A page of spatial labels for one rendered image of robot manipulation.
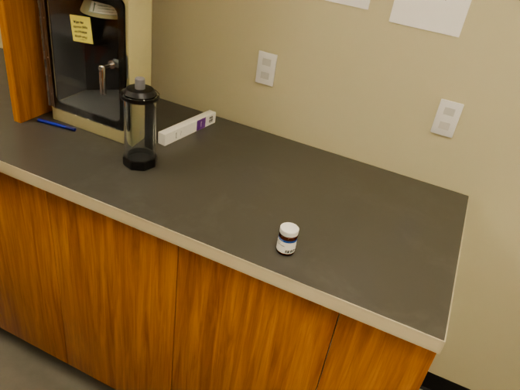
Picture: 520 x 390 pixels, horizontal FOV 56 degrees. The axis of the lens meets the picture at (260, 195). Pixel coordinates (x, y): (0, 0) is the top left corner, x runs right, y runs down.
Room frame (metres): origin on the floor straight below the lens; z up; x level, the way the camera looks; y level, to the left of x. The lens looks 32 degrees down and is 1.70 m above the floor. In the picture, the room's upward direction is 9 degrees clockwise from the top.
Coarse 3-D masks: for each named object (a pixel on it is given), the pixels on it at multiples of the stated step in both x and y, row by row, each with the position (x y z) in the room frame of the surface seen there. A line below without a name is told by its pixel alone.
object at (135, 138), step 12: (156, 96) 1.28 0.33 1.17; (132, 108) 1.24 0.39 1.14; (144, 108) 1.25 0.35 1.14; (132, 120) 1.24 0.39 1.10; (144, 120) 1.25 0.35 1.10; (132, 132) 1.24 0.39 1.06; (144, 132) 1.25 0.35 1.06; (132, 144) 1.24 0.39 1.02; (144, 144) 1.25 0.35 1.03; (132, 156) 1.24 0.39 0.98; (144, 156) 1.25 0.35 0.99
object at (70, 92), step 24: (48, 0) 1.47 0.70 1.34; (72, 0) 1.44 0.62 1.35; (96, 0) 1.41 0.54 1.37; (120, 0) 1.38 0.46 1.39; (48, 24) 1.47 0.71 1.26; (96, 24) 1.41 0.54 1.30; (120, 24) 1.38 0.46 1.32; (72, 48) 1.44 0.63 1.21; (96, 48) 1.41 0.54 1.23; (120, 48) 1.38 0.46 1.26; (72, 72) 1.44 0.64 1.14; (96, 72) 1.41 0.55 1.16; (120, 72) 1.38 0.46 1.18; (72, 96) 1.45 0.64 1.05; (96, 96) 1.41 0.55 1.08; (96, 120) 1.41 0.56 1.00; (120, 120) 1.38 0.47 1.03
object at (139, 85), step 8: (136, 80) 1.28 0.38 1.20; (144, 80) 1.29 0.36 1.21; (128, 88) 1.27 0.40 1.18; (136, 88) 1.28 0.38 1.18; (144, 88) 1.29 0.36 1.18; (152, 88) 1.30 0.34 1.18; (128, 96) 1.25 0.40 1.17; (136, 96) 1.25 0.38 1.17; (144, 96) 1.25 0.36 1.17; (152, 96) 1.27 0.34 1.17
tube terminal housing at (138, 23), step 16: (128, 0) 1.39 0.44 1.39; (144, 0) 1.45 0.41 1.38; (128, 16) 1.38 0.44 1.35; (144, 16) 1.45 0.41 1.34; (128, 32) 1.38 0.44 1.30; (144, 32) 1.45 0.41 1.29; (128, 48) 1.38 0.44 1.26; (144, 48) 1.45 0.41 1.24; (128, 64) 1.38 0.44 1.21; (144, 64) 1.45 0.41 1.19; (128, 80) 1.38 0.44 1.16; (64, 112) 1.47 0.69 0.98; (96, 128) 1.43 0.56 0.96; (112, 128) 1.41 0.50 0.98
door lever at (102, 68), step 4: (112, 60) 1.39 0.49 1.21; (104, 64) 1.36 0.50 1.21; (108, 64) 1.37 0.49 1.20; (112, 64) 1.38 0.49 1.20; (100, 68) 1.34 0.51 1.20; (104, 68) 1.35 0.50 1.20; (112, 68) 1.39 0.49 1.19; (100, 72) 1.34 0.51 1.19; (104, 72) 1.35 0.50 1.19; (100, 76) 1.34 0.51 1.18; (104, 76) 1.35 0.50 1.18; (100, 80) 1.34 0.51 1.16; (104, 80) 1.35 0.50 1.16; (100, 84) 1.34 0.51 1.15; (104, 84) 1.35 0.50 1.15; (100, 88) 1.34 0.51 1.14; (104, 88) 1.35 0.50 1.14; (100, 92) 1.35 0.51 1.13; (104, 92) 1.34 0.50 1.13
